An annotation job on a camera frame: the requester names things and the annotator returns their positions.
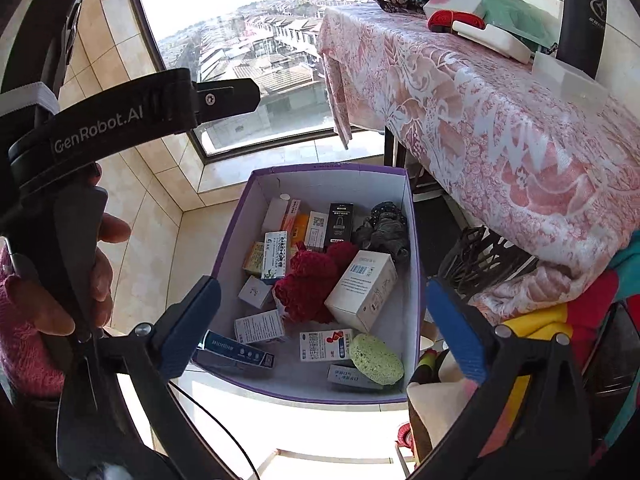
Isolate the blue toothpaste box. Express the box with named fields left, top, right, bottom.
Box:
left=198, top=330, right=274, bottom=370

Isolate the green oval sponge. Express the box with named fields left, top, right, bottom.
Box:
left=349, top=334, right=405, bottom=386

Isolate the white cardboard box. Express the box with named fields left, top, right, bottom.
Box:
left=324, top=250, right=398, bottom=333

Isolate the left hand pink glove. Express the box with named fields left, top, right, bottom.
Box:
left=1, top=162, right=131, bottom=399

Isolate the white text medicine box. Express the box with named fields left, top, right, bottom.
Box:
left=234, top=310, right=285, bottom=344

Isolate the small white square box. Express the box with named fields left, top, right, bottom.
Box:
left=238, top=275, right=272, bottom=310

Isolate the yellow green small box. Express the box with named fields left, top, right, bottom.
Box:
left=242, top=242, right=264, bottom=278

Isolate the striped colourful tablecloth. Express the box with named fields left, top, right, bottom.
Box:
left=480, top=230, right=639, bottom=463

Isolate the white green medicine box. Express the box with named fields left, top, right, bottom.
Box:
left=262, top=231, right=290, bottom=281

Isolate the red knitted cloth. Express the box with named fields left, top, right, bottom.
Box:
left=273, top=242, right=358, bottom=324

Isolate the grey small box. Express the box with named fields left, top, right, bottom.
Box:
left=328, top=364, right=384, bottom=391

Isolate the white red medicine box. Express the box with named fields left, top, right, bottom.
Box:
left=299, top=328, right=354, bottom=363

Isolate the purple storage box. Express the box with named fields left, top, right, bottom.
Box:
left=193, top=164, right=424, bottom=405

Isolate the orange small box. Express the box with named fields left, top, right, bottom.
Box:
left=281, top=198, right=309, bottom=247

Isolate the white tall box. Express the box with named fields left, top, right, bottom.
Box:
left=262, top=194, right=291, bottom=234

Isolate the white QR code box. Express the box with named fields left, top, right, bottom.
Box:
left=304, top=211, right=329, bottom=252

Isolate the black small box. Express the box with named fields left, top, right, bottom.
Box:
left=324, top=203, right=354, bottom=249

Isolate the pink lace tablecloth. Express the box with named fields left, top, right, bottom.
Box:
left=317, top=3, right=639, bottom=321

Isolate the clear plastic container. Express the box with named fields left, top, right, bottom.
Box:
left=532, top=52, right=608, bottom=113

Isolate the red white stapler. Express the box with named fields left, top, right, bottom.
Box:
left=426, top=10, right=532, bottom=64

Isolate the mint green cloth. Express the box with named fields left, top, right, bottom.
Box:
left=416, top=0, right=560, bottom=50

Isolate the white plastic case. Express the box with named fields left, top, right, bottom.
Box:
left=423, top=0, right=486, bottom=18

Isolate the black thermos bottle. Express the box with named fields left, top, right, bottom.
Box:
left=556, top=0, right=606, bottom=78

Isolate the black wire basket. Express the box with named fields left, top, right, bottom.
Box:
left=437, top=226, right=538, bottom=301

